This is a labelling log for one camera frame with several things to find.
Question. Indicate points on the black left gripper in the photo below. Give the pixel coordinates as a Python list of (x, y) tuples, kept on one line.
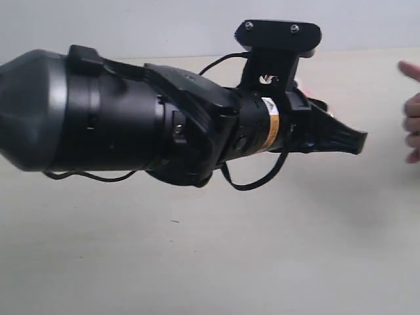
[(262, 120)]

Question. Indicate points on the person's open hand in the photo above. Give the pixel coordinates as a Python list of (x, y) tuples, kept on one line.
[(411, 112)]

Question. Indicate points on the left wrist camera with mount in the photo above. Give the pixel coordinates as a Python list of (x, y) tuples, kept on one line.
[(275, 47)]

